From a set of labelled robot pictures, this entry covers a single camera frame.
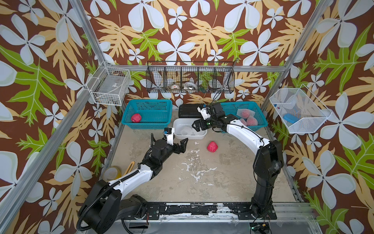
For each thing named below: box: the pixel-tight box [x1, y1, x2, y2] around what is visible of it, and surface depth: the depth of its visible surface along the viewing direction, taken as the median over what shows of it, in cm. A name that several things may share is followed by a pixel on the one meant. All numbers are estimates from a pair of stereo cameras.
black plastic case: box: [178, 103, 206, 118], surface depth 114 cm
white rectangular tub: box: [172, 117, 208, 140], surface depth 103 cm
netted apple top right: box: [236, 108, 256, 119], surface depth 113 cm
